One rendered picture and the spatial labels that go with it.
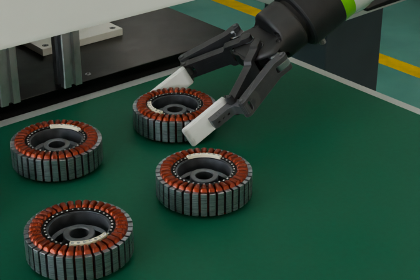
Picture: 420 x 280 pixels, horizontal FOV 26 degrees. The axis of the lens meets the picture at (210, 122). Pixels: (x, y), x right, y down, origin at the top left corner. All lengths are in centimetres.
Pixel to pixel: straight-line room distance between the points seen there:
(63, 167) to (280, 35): 34
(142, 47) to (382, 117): 41
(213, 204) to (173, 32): 56
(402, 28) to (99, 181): 289
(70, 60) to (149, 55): 16
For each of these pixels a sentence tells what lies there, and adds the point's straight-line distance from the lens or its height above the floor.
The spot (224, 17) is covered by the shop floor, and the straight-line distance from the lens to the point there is 394.
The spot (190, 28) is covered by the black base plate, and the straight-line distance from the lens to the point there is 153.
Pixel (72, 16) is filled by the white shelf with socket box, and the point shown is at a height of 118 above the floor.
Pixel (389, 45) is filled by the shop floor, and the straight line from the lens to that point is 368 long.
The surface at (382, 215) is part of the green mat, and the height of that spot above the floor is 75.
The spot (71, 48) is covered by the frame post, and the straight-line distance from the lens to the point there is 131.
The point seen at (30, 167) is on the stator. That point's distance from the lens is 110.
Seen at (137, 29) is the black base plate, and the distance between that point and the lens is 153.
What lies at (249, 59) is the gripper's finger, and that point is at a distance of 121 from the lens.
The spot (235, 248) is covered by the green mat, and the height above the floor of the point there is 75.
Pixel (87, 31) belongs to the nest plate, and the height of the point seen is 78.
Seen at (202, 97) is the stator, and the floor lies 79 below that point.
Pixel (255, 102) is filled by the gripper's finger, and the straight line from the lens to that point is 117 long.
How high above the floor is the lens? 129
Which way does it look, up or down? 26 degrees down
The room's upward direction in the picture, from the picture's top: straight up
